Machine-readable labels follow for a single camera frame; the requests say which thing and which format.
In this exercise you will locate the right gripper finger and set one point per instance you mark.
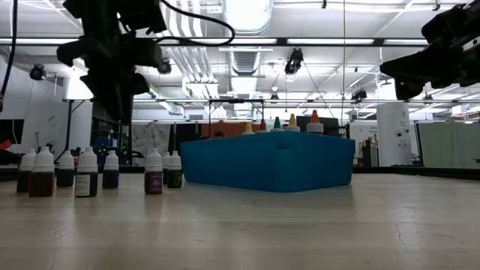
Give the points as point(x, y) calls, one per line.
point(412, 65)
point(412, 81)

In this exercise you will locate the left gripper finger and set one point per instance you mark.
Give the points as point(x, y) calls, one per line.
point(138, 83)
point(110, 92)

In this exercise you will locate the small blue dropper bottle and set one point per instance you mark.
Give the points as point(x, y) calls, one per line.
point(111, 176)

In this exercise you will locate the small dark green dropper bottle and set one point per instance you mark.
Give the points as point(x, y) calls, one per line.
point(175, 176)

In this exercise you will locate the large orange dye bottle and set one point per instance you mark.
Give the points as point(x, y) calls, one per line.
point(315, 122)

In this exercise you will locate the large yellow dye bottle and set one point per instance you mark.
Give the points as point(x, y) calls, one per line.
point(292, 122)

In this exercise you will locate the large red dye bottle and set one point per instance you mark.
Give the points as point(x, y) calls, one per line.
point(262, 125)

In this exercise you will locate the large green dye bottle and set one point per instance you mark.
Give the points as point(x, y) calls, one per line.
point(276, 123)

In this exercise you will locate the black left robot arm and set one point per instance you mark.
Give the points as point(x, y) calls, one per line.
point(112, 15)

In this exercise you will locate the black hanging spotlight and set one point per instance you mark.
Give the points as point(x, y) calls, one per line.
point(37, 72)
point(359, 94)
point(165, 67)
point(294, 62)

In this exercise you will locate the long black horizontal beam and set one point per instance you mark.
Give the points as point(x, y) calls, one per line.
point(168, 100)

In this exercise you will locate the black shelving unit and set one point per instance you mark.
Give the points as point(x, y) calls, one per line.
point(122, 135)

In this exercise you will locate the grey marbled panel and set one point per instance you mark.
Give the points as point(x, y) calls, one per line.
point(150, 137)

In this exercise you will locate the small black dropper bottle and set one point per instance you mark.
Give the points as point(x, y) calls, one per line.
point(87, 161)

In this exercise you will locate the grey-green partition panel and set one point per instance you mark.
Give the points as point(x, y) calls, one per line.
point(450, 144)

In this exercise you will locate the dark monitor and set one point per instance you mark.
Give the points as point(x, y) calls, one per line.
point(332, 125)

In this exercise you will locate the small purple dropper bottle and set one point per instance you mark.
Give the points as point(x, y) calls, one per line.
point(154, 180)

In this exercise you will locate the orange panel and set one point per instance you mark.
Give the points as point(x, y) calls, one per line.
point(228, 129)

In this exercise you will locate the black screen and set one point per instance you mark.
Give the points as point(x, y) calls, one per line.
point(11, 131)

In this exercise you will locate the small brown dropper bottle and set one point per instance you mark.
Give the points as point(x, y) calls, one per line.
point(42, 176)

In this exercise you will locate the small dark red dropper bottle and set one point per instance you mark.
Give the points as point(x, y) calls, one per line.
point(25, 161)

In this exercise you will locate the small red object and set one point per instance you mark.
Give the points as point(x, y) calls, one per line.
point(5, 145)

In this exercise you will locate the black crossbar with light strips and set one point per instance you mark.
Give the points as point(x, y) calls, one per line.
point(281, 41)

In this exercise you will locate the teal plastic bin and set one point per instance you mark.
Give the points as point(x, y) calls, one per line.
point(266, 161)

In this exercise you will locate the white rectangular air duct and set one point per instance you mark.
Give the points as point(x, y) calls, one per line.
point(170, 108)

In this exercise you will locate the black aluminium rig frame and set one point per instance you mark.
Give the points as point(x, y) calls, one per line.
point(412, 171)

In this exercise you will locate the black metal stand frame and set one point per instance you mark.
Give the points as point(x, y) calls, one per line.
point(236, 101)

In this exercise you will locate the silver round ventilation duct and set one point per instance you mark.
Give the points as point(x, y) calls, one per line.
point(247, 18)

